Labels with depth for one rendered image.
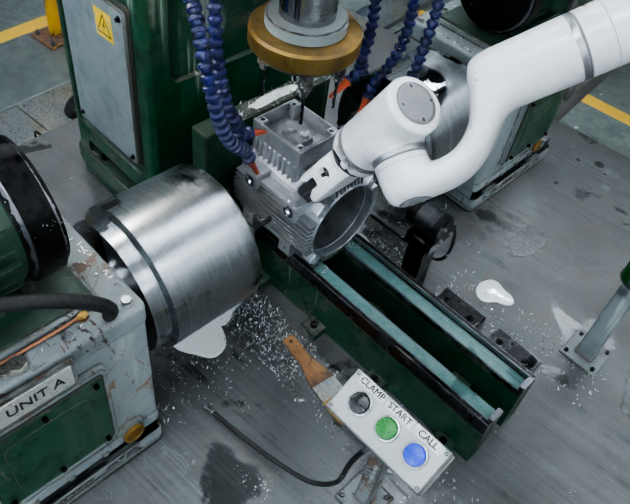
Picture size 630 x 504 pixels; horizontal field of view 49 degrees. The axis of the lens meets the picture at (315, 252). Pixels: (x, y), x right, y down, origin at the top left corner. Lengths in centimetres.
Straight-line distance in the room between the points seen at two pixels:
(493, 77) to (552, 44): 8
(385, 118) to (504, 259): 74
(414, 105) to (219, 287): 39
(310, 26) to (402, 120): 25
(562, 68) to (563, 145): 104
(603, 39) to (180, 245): 62
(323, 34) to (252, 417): 65
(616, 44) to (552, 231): 81
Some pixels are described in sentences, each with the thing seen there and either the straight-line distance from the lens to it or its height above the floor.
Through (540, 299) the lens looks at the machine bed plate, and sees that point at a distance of 153.
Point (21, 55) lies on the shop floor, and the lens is 356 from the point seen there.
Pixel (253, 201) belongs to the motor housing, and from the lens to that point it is 125.
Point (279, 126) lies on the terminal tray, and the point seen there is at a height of 112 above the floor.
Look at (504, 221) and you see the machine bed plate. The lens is 166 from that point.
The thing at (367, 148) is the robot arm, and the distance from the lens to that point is 95.
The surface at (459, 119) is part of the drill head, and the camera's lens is 139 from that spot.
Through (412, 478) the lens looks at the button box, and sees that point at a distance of 94.
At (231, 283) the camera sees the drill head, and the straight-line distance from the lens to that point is 106.
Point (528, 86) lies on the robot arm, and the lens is 93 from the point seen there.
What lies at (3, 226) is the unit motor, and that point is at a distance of 82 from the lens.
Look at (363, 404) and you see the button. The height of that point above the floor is 107.
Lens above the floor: 189
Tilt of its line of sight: 48 degrees down
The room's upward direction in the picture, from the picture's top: 10 degrees clockwise
